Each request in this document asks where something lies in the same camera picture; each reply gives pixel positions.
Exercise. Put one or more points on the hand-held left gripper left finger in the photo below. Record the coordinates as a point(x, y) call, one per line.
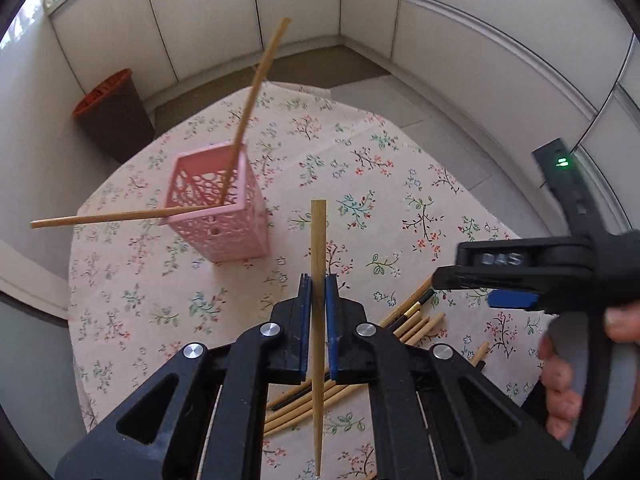
point(305, 320)

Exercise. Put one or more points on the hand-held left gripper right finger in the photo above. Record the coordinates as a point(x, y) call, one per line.
point(331, 325)

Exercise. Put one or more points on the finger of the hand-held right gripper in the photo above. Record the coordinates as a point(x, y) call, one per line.
point(512, 300)

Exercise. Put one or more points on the wooden chopstick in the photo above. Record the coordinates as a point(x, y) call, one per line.
point(260, 80)
point(100, 217)
point(318, 240)

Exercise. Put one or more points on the bunch of chopsticks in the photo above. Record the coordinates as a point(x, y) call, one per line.
point(300, 407)

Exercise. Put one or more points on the pink perforated plastic basket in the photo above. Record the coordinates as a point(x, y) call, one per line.
point(235, 235)

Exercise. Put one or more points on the person's right hand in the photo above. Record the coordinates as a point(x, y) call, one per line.
point(560, 375)

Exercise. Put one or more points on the floral tablecloth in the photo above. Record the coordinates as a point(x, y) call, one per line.
point(350, 160)

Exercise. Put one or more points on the small olive floor mat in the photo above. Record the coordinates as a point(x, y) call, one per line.
point(320, 62)

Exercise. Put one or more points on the white cabinet under stove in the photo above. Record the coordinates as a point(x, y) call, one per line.
point(475, 35)

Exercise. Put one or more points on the brown trash bin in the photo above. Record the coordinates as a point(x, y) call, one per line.
point(120, 120)

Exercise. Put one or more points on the red trash bag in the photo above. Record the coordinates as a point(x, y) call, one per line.
point(100, 92)

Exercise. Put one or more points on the white cabinet under window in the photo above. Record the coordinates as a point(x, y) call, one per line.
point(200, 10)

